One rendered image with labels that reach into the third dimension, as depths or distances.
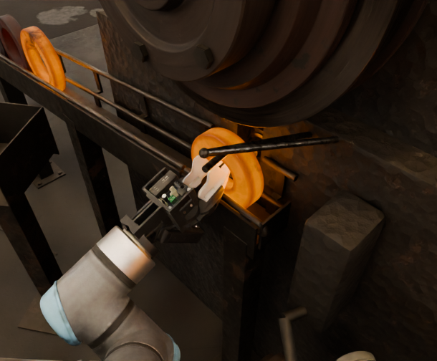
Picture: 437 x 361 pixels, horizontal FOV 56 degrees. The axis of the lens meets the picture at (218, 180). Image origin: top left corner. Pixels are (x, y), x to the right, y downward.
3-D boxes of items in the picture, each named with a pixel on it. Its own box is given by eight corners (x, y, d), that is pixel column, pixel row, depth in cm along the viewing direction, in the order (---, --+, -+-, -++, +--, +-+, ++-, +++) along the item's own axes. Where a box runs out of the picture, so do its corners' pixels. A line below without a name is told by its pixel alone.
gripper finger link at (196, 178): (223, 142, 68) (185, 180, 66) (231, 162, 73) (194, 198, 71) (210, 134, 70) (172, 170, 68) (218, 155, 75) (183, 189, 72)
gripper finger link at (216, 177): (236, 151, 67) (198, 190, 64) (243, 171, 72) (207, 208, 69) (223, 142, 68) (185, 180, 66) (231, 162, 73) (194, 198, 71)
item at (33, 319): (34, 271, 144) (-62, 94, 94) (105, 283, 141) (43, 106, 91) (2, 324, 130) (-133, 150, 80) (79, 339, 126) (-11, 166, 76)
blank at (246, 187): (197, 116, 75) (183, 124, 73) (262, 141, 65) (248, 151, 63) (209, 183, 84) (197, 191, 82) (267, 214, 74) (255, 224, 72)
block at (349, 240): (318, 271, 79) (345, 181, 62) (354, 298, 74) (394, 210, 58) (283, 306, 73) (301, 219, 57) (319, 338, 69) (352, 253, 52)
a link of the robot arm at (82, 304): (81, 340, 66) (36, 298, 65) (137, 282, 69) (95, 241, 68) (78, 359, 57) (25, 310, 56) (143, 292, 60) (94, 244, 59)
